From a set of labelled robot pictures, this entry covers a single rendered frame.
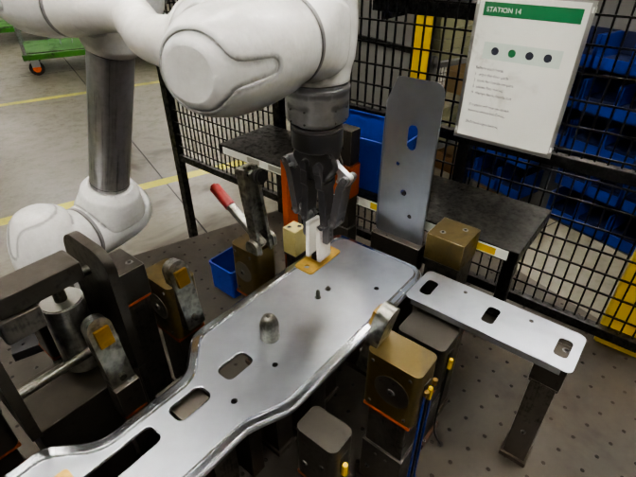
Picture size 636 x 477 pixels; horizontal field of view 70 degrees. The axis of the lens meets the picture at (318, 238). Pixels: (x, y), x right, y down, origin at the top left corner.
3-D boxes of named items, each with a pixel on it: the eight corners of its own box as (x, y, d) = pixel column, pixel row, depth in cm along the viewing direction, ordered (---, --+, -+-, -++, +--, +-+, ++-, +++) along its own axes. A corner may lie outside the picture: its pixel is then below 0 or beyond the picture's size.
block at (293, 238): (299, 359, 109) (294, 233, 89) (289, 352, 111) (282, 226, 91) (309, 350, 112) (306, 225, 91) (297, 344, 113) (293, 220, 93)
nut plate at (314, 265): (310, 275, 75) (310, 270, 74) (293, 266, 77) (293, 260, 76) (341, 252, 80) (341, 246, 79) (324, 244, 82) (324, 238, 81)
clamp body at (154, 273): (199, 429, 94) (165, 292, 74) (167, 400, 100) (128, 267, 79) (222, 407, 99) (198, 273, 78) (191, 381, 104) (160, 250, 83)
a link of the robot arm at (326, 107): (322, 94, 56) (322, 139, 59) (363, 78, 62) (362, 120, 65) (269, 80, 61) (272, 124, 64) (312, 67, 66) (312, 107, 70)
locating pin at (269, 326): (271, 353, 74) (268, 324, 70) (256, 344, 76) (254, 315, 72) (284, 342, 76) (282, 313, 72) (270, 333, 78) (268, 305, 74)
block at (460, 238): (436, 372, 106) (465, 246, 86) (407, 356, 110) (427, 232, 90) (451, 352, 111) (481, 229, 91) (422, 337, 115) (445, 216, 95)
